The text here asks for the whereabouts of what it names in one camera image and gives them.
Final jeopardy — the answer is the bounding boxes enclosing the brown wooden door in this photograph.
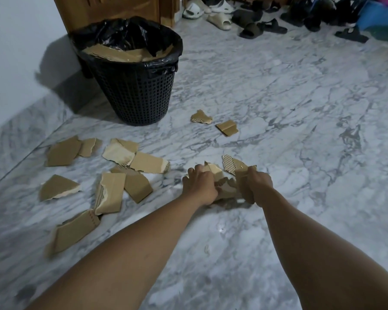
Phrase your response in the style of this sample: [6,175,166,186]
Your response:
[52,0,181,39]

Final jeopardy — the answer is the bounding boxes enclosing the black mesh plastic waste bin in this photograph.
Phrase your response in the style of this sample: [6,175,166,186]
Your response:
[69,16,184,127]

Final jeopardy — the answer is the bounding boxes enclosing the group of sandals and shoes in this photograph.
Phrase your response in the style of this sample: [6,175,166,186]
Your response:
[182,0,370,44]

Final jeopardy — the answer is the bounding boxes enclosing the small folded cardboard scrap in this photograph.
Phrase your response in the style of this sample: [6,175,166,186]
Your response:
[216,119,239,137]

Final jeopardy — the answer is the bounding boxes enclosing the scattered torn cardboard sheets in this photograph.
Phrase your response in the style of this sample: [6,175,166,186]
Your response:
[39,135,171,257]

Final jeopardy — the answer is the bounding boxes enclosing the person's right hand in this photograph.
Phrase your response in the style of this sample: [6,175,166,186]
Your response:
[242,166,274,205]

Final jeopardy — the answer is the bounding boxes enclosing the striped corrugated cardboard piece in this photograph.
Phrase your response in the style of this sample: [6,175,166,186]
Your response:
[222,154,257,191]

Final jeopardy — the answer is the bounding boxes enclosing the person's right forearm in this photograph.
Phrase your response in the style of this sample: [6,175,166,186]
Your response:
[255,188,388,310]

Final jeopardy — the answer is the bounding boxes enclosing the person's left forearm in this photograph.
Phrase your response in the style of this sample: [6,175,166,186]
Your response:
[26,193,211,310]

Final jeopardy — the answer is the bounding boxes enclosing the small ragged cardboard scrap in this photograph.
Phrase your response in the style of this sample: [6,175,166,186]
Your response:
[190,109,213,124]

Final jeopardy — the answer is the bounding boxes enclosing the blue plastic container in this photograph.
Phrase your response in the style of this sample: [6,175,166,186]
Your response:
[357,0,388,31]

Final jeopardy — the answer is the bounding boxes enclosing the cardboard waste heap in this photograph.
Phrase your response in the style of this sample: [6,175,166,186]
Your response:
[82,43,175,64]

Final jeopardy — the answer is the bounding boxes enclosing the black plastic bin liner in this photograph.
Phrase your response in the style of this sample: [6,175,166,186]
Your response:
[69,16,184,74]

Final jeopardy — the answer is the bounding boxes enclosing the brown cardboard piece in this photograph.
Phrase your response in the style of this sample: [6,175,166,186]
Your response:
[203,161,244,204]

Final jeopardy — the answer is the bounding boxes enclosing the green plastic tub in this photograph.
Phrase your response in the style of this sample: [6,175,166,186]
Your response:
[368,26,388,43]

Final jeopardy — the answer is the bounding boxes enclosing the person's left hand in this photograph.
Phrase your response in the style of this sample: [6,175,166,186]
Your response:
[182,164,219,206]

